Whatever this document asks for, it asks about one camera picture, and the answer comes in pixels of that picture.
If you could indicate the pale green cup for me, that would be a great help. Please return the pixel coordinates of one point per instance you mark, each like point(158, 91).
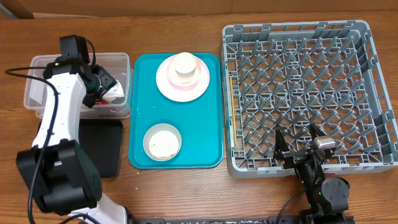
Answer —
point(184, 65)

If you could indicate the wooden chopstick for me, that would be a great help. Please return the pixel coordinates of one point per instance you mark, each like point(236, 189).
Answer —
point(233, 110)

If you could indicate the grey bowl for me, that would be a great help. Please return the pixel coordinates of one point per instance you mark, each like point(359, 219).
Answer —
point(156, 128)

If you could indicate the white rice pile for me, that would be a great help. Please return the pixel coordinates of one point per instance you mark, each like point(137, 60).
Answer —
point(164, 145)

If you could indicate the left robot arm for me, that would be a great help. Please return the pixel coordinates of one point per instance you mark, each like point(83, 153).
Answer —
point(65, 93)

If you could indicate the teal serving tray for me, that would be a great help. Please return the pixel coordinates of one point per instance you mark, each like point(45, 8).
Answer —
point(200, 122)

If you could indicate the red snack wrapper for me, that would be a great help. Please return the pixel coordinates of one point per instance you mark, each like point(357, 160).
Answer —
point(103, 102)

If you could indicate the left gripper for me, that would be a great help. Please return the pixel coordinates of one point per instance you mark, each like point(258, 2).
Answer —
point(108, 80)

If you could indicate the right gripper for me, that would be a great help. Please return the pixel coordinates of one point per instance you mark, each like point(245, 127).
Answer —
point(280, 147)

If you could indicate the grey dishwasher rack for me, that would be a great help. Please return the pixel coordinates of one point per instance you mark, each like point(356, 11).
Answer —
point(288, 75)

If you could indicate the white napkin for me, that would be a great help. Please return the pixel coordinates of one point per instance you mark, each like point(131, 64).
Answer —
point(114, 92)

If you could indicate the clear plastic waste bin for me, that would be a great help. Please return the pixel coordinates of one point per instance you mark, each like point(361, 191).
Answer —
point(117, 65)

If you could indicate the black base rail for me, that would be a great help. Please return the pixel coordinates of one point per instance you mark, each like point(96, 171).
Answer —
point(269, 220)

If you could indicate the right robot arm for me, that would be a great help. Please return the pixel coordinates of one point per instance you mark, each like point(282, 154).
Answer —
point(327, 197)

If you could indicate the black plastic tray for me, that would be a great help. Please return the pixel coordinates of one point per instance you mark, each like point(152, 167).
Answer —
point(102, 146)

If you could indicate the pink bowl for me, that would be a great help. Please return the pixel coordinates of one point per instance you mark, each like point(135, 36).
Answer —
point(174, 81)

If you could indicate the white round plate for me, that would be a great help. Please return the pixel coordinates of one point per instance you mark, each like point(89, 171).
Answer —
point(182, 94)

